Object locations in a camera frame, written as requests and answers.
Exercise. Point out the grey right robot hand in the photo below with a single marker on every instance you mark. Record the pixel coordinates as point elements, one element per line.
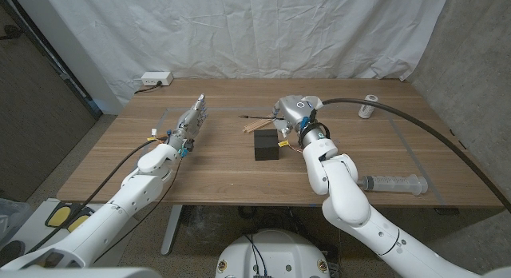
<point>295,110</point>

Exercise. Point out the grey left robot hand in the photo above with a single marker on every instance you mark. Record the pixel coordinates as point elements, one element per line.
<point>189,122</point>

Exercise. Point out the thin black pen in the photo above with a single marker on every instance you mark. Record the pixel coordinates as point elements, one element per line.
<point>257,117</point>

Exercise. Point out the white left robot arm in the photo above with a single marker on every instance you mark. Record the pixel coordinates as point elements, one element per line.
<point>123,198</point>

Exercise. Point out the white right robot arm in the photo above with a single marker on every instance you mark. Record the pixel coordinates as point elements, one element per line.
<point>351,202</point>

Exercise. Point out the clear plastic syringe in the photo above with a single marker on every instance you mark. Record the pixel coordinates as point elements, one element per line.
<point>395,184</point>

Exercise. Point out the tan ridged wooden strip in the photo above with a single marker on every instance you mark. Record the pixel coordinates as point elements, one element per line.
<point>255,125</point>

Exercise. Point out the black cube box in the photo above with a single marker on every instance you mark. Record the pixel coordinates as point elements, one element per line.
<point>266,146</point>

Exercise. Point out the white power strip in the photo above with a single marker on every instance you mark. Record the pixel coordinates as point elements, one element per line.
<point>156,78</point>

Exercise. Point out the white bandage roll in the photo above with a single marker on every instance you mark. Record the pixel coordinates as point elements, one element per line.
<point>368,106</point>

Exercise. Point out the white wrinkled backdrop cloth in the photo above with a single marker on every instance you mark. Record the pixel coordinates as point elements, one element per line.
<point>247,34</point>

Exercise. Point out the grey metal table leg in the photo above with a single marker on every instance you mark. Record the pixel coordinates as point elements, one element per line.
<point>171,230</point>

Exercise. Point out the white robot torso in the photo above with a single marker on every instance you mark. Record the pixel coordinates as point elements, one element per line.
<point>271,258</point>

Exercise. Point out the yellow foot pedal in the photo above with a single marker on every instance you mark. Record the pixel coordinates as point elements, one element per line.
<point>79,224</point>
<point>60,216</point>

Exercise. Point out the white pedal platform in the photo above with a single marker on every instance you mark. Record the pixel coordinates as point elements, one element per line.
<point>28,230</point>

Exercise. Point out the clear plastic bag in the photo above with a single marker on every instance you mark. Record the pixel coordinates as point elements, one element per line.
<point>12,222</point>

